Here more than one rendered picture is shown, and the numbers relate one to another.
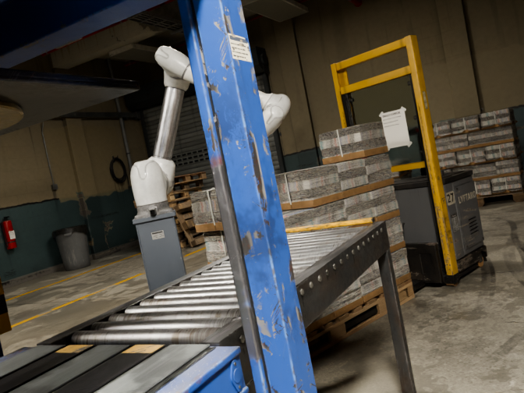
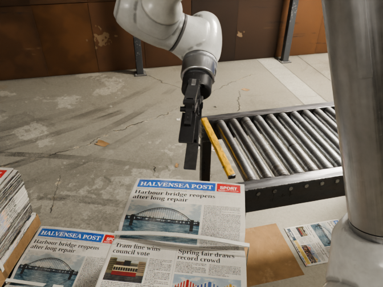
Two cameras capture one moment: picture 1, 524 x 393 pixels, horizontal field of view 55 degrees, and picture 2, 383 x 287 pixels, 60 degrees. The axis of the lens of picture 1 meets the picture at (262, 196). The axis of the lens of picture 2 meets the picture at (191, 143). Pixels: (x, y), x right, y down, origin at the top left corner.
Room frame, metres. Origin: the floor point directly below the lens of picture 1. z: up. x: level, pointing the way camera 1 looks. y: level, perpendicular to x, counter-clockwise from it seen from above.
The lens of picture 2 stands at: (3.11, 0.54, 1.64)
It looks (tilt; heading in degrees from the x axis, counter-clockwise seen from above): 35 degrees down; 229
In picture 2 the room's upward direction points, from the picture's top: straight up
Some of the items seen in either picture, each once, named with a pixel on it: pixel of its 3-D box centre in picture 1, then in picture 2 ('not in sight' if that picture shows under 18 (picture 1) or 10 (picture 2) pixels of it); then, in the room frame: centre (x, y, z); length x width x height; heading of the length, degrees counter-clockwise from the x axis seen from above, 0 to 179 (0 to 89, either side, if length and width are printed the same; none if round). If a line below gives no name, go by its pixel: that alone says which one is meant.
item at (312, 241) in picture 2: not in sight; (322, 241); (1.67, 0.08, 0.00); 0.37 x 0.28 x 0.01; 151
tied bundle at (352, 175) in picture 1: (332, 181); not in sight; (3.43, -0.49, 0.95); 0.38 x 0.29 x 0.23; 41
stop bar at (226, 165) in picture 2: (327, 225); (215, 144); (2.27, -0.27, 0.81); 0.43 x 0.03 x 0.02; 61
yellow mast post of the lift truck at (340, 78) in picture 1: (357, 168); not in sight; (4.17, -0.82, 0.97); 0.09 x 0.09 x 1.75; 42
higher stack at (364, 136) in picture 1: (366, 215); not in sight; (3.63, -0.71, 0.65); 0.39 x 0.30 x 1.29; 42
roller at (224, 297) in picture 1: (204, 304); not in sight; (1.41, 0.22, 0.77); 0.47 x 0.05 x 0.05; 61
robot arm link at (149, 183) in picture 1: (148, 182); not in sight; (2.51, 0.54, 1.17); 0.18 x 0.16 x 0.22; 178
